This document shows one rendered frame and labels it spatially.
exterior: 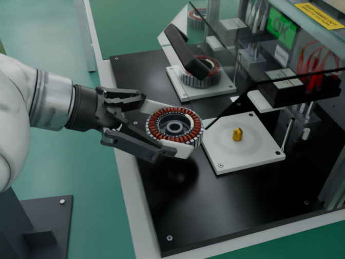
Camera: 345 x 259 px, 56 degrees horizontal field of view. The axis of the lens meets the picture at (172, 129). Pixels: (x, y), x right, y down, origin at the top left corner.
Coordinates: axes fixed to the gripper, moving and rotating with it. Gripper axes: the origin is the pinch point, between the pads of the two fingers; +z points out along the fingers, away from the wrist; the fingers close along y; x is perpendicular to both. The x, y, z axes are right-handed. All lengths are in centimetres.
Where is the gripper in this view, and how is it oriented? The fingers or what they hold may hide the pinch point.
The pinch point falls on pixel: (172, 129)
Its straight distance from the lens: 63.1
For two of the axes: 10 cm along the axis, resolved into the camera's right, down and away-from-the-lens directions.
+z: 8.4, 1.9, 5.1
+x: 4.7, -7.3, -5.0
